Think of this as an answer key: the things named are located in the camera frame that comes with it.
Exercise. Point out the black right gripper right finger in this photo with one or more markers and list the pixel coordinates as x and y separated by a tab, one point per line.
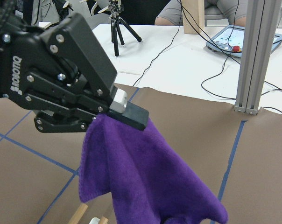
74	42

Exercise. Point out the white towel rack with wooden bars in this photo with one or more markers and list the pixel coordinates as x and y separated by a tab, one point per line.
79	214

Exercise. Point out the purple towel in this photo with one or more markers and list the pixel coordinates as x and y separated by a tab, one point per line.
149	182

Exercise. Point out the brown paper table cover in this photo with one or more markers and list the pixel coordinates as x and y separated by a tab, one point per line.
238	157

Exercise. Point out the seated person in grey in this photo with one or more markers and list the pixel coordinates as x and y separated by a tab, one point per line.
177	12

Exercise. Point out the aluminium frame post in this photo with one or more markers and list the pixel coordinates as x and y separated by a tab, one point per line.
262	18

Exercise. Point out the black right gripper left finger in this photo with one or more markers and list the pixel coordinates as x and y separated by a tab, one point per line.
49	122

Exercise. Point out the blue teach pendant tablet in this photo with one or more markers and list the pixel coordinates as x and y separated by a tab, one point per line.
229	40

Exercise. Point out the black camera tripod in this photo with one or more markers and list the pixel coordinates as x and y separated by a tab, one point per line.
116	8

